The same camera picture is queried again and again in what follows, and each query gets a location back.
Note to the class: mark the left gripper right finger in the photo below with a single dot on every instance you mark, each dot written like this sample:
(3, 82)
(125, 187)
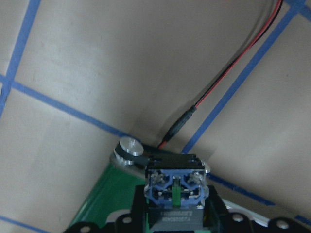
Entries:
(218, 219)

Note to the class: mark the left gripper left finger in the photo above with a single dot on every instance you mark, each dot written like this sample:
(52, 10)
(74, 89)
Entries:
(135, 221)

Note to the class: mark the green push button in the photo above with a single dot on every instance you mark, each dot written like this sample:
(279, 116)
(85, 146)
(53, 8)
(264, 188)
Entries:
(176, 190)

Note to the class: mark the green conveyor belt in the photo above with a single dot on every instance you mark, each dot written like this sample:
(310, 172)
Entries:
(112, 195)

